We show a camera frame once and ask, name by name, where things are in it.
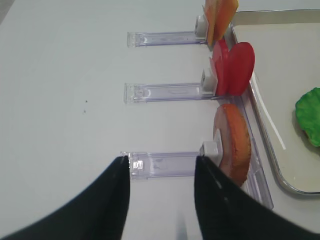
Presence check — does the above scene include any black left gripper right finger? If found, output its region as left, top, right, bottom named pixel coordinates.
left=194, top=156, right=320, bottom=240

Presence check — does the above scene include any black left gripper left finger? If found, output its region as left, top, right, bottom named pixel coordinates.
left=5, top=156, right=130, bottom=240

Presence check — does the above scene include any green lettuce leaf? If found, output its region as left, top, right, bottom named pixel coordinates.
left=295, top=87, right=320, bottom=132

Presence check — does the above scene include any upright bread slice left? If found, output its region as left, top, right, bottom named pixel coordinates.
left=213, top=103, right=252, bottom=187

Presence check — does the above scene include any outer red tomato slice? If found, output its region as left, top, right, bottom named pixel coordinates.
left=210, top=38, right=229, bottom=96

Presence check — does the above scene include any red tomato slice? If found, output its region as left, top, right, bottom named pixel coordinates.
left=227, top=42, right=255, bottom=96
left=210, top=38, right=229, bottom=96

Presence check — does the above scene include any inner red tomato slice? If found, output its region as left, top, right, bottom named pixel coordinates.
left=227, top=42, right=255, bottom=96

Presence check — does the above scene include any inner orange cheese slice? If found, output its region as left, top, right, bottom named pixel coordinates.
left=213, top=0, right=239, bottom=41

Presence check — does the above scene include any orange cheese slice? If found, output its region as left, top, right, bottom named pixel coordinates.
left=213, top=0, right=239, bottom=41
left=203, top=0, right=219, bottom=48

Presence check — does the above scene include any outer orange cheese slice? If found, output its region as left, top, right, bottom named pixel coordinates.
left=203, top=0, right=219, bottom=48

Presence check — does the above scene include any white metal tray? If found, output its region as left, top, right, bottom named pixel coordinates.
left=231, top=9, right=320, bottom=195

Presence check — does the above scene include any clear bread holder rail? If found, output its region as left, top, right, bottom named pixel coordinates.
left=120, top=141, right=225, bottom=181

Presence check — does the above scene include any clear tomato holder rail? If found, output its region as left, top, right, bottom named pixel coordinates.
left=123, top=68, right=218, bottom=104

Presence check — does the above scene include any clear cheese holder rail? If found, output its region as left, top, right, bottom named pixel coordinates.
left=127, top=14, right=209, bottom=48

